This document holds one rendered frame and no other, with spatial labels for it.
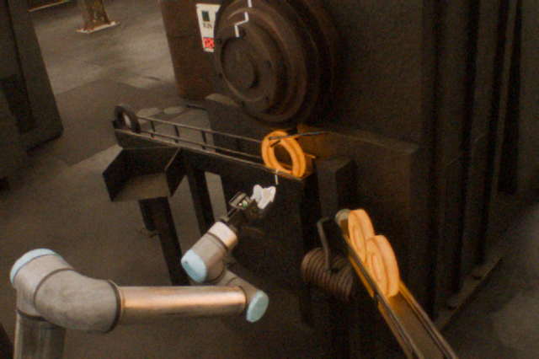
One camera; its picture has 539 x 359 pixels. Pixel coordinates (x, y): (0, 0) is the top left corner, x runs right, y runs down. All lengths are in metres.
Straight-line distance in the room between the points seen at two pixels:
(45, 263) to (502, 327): 1.71
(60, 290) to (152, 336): 1.23
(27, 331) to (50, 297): 0.16
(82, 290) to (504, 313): 1.70
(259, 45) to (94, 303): 0.85
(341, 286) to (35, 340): 0.88
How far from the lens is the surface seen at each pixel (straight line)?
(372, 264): 1.42
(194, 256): 1.53
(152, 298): 1.27
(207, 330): 2.32
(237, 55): 1.64
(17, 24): 4.36
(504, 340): 2.25
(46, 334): 1.31
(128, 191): 2.20
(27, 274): 1.26
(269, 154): 1.91
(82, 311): 1.17
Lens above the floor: 1.61
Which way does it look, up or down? 30 degrees down
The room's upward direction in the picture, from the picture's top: 8 degrees counter-clockwise
